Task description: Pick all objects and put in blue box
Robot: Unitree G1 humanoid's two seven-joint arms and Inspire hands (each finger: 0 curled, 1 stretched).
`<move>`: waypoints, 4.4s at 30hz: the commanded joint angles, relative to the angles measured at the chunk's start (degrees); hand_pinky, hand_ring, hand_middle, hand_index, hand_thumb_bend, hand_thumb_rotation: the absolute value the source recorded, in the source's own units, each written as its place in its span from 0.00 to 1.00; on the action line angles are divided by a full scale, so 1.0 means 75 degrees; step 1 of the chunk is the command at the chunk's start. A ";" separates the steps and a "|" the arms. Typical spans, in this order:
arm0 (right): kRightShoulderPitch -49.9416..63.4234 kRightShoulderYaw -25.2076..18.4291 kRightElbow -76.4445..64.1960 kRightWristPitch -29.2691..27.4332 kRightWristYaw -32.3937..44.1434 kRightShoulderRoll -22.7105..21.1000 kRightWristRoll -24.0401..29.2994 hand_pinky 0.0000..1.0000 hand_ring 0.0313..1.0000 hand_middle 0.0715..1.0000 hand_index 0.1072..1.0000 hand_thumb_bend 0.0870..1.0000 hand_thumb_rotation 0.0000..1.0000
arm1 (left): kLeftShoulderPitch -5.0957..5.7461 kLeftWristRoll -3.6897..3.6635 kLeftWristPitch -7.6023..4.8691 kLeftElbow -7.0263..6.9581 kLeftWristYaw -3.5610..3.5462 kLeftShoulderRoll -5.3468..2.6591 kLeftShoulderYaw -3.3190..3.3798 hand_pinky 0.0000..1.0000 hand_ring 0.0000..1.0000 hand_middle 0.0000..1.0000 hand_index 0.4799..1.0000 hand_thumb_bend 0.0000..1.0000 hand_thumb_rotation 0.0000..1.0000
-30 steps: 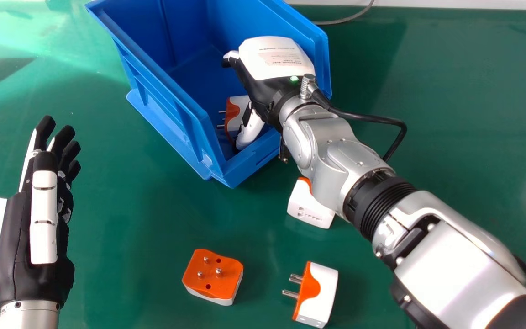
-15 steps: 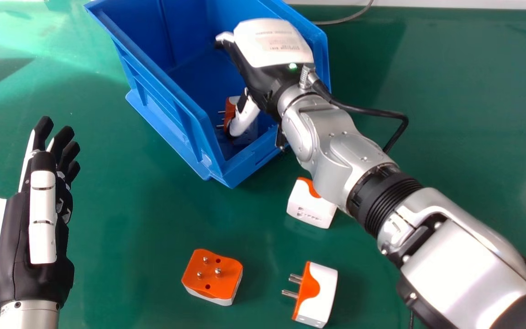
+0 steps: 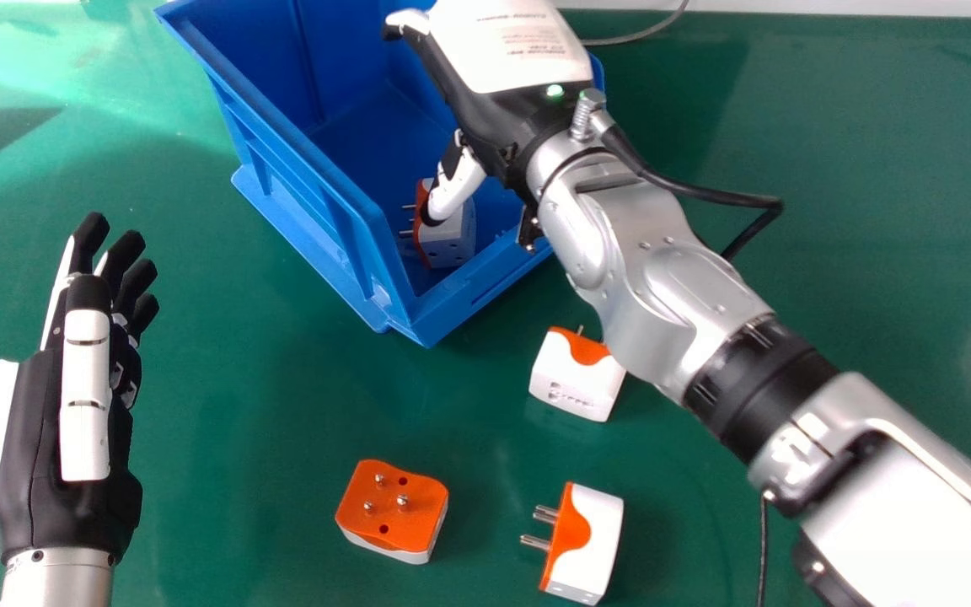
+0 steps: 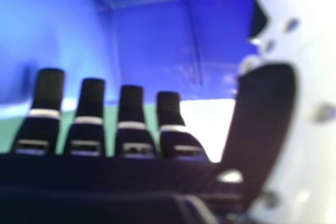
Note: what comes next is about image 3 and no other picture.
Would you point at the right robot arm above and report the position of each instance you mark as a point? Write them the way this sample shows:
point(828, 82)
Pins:
point(705, 320)

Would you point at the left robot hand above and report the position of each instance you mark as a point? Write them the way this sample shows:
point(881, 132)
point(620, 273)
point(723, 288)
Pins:
point(47, 472)

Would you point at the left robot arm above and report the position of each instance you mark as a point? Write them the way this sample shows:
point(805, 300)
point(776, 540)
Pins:
point(51, 582)

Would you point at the blue plastic bin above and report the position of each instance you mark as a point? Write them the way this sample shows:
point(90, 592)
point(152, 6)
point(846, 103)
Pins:
point(342, 143)

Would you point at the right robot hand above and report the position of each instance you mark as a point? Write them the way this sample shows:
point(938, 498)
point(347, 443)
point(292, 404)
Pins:
point(502, 76)

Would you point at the white-and-orange plug adapter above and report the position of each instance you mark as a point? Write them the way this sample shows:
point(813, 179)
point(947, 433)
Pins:
point(391, 510)
point(582, 539)
point(452, 236)
point(574, 375)

